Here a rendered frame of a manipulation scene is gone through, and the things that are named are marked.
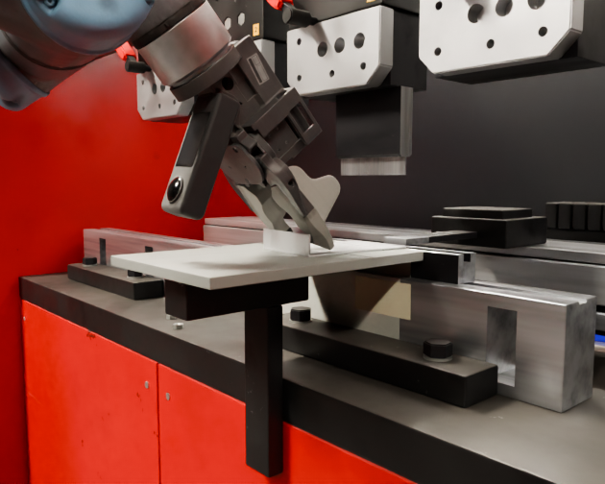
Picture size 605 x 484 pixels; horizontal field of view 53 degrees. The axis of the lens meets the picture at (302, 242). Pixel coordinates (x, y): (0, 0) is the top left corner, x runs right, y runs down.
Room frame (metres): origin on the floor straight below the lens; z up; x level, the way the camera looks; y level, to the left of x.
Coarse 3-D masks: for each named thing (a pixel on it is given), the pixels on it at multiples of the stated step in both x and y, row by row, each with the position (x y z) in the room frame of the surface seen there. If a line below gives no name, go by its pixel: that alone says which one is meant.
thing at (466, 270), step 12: (336, 240) 0.76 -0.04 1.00; (348, 240) 0.75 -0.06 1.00; (432, 252) 0.63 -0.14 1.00; (444, 252) 0.64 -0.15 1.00; (456, 252) 0.63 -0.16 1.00; (468, 252) 0.63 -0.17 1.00; (420, 264) 0.64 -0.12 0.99; (432, 264) 0.63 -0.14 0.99; (444, 264) 0.62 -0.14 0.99; (456, 264) 0.60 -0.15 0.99; (468, 264) 0.61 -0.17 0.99; (420, 276) 0.64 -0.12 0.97; (432, 276) 0.63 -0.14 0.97; (444, 276) 0.62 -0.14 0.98; (456, 276) 0.60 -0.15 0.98; (468, 276) 0.61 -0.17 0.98
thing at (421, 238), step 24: (432, 216) 0.87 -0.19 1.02; (456, 216) 0.85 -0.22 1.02; (480, 216) 0.82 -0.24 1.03; (504, 216) 0.80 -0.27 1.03; (528, 216) 0.84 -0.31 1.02; (384, 240) 0.74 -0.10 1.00; (408, 240) 0.72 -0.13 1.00; (432, 240) 0.75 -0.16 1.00; (456, 240) 0.84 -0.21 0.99; (480, 240) 0.81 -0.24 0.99; (504, 240) 0.78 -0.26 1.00; (528, 240) 0.82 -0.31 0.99
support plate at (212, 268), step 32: (128, 256) 0.59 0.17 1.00; (160, 256) 0.59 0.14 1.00; (192, 256) 0.59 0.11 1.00; (224, 256) 0.59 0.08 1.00; (256, 256) 0.59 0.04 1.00; (288, 256) 0.59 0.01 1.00; (320, 256) 0.59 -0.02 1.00; (352, 256) 0.59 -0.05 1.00; (384, 256) 0.59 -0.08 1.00; (416, 256) 0.62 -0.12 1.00
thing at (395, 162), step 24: (336, 96) 0.74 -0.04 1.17; (360, 96) 0.71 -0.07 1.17; (384, 96) 0.69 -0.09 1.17; (408, 96) 0.68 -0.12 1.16; (336, 120) 0.74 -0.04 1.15; (360, 120) 0.71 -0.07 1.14; (384, 120) 0.68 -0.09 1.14; (408, 120) 0.68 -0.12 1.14; (336, 144) 0.74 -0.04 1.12; (360, 144) 0.71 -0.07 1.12; (384, 144) 0.68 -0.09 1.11; (408, 144) 0.68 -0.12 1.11; (360, 168) 0.72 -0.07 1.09; (384, 168) 0.70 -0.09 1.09
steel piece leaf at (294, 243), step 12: (264, 240) 0.65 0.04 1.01; (276, 240) 0.63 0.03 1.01; (288, 240) 0.61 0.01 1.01; (300, 240) 0.60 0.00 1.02; (288, 252) 0.61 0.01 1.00; (300, 252) 0.60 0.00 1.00; (312, 252) 0.61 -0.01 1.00; (324, 252) 0.61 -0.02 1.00; (336, 252) 0.61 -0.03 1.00; (348, 252) 0.61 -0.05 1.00; (360, 252) 0.62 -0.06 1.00
